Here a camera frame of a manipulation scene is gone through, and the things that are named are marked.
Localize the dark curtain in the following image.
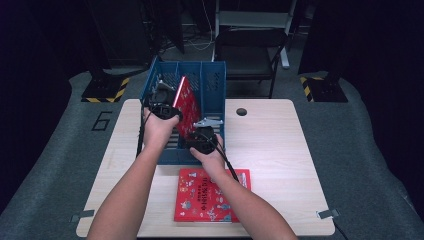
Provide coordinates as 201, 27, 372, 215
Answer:
298, 0, 424, 216
0, 0, 111, 209

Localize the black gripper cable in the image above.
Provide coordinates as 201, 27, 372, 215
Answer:
135, 106, 152, 158
206, 133, 242, 183

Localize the red picture book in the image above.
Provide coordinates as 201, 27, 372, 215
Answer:
172, 75, 203, 140
173, 167, 252, 224

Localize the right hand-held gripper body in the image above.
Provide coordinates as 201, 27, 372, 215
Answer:
185, 117, 225, 156

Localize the white cable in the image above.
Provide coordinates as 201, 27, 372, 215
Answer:
184, 0, 215, 52

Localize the person's right hand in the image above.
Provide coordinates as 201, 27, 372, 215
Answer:
189, 132, 228, 180

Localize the metal chair behind table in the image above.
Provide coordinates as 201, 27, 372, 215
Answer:
212, 0, 300, 70

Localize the grey floor mat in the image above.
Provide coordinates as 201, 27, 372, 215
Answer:
0, 69, 424, 240

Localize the black folding chair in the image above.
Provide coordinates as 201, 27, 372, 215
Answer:
213, 27, 290, 100

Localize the grey tape strip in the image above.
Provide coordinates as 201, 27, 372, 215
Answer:
69, 209, 96, 223
315, 208, 341, 220

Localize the black base with hazard stripes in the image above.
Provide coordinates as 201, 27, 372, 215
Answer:
80, 68, 131, 104
299, 74, 349, 103

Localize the person's left hand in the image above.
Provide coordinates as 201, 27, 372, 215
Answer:
142, 107, 181, 152

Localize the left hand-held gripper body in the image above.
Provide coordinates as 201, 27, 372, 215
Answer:
147, 79, 176, 120

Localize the blue plastic file rack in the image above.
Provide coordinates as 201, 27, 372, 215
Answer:
143, 60, 227, 166

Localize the black floor cable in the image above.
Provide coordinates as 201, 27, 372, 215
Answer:
333, 221, 350, 240

